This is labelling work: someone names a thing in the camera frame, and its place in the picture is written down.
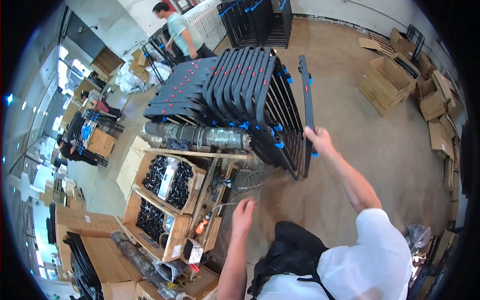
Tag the person's body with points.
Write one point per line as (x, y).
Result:
(337, 258)

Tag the stack of white frames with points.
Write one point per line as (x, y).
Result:
(204, 22)

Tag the dark plastic-wrapped bundle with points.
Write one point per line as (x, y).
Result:
(146, 262)

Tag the large cardboard carton with frames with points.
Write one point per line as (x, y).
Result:
(93, 251)

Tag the stack of flat black frames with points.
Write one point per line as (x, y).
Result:
(182, 92)

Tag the person's right fingers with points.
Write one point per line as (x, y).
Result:
(308, 132)

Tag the person's left fingers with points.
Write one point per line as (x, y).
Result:
(248, 203)

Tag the row of upright black frames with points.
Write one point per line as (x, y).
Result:
(251, 93)

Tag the person's right hand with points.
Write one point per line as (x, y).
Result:
(318, 139)

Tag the long wooden stick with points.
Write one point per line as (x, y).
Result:
(195, 153)

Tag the crumpled grey plastic bag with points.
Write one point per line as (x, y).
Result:
(418, 234)

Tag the brown carton with blue parts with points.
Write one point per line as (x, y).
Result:
(98, 140)

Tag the rack of black frames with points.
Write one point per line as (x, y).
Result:
(258, 20)

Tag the crumpled clear plastic wrap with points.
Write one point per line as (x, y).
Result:
(138, 77)

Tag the heap of flattened cartons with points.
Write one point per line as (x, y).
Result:
(442, 112)

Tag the orange power tool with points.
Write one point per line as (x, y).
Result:
(201, 226)

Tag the black frame panel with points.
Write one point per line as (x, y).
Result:
(308, 105)

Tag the grey plastic-wrapped roll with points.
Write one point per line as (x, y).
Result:
(198, 135)

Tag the person's left hand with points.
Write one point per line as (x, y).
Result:
(243, 217)

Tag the open cardboard carton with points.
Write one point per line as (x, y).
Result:
(388, 82)

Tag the small box of black parts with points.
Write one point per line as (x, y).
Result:
(193, 251)

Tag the carton of black plastic parts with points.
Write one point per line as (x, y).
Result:
(153, 225)
(170, 182)

